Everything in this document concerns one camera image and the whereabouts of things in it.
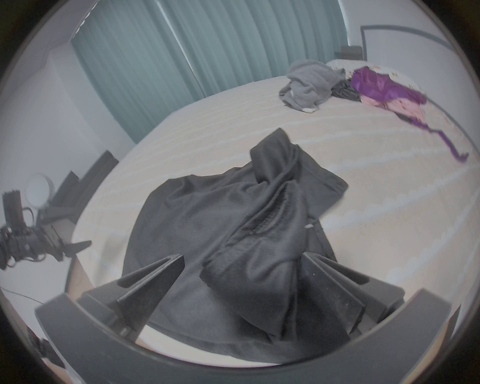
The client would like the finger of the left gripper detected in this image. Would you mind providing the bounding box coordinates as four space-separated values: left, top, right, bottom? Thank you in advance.
62 241 92 260

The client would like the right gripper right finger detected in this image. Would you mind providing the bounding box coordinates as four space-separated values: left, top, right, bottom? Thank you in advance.
301 252 406 335

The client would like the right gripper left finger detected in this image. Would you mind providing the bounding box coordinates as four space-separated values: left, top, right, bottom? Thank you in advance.
79 254 185 343

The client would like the black T-shirt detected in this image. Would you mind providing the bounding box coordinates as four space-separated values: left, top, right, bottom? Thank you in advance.
122 127 353 365

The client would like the black chest of drawers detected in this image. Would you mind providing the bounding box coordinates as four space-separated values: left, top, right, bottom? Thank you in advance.
75 150 120 211

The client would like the bed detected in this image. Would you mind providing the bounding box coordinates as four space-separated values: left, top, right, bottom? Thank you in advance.
64 24 480 370

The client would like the blue-green curtain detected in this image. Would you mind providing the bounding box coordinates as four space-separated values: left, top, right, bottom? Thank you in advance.
159 0 347 98
71 0 205 144

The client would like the pink garment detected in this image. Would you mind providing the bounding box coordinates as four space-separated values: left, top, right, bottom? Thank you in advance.
361 94 428 124

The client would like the black glossy garment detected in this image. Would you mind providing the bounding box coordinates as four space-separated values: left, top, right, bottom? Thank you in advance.
332 80 362 103

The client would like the purple satin garment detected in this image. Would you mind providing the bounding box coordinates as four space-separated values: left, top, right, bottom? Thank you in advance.
350 67 469 163

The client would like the grey garment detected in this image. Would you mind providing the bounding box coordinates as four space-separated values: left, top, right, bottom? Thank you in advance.
278 59 346 113

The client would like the white printed pillow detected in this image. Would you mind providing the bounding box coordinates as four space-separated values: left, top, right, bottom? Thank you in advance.
326 58 426 94

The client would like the black cable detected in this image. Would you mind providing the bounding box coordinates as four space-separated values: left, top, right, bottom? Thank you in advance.
0 287 46 305

